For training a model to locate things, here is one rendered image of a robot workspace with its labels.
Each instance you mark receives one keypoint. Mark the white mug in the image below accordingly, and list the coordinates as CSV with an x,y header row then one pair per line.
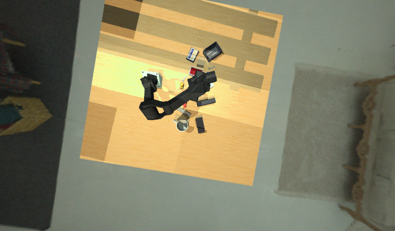
x,y
181,125

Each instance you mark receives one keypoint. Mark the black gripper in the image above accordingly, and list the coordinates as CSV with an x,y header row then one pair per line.
x,y
197,73

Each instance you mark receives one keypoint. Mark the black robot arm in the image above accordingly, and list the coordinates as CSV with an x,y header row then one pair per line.
x,y
198,85

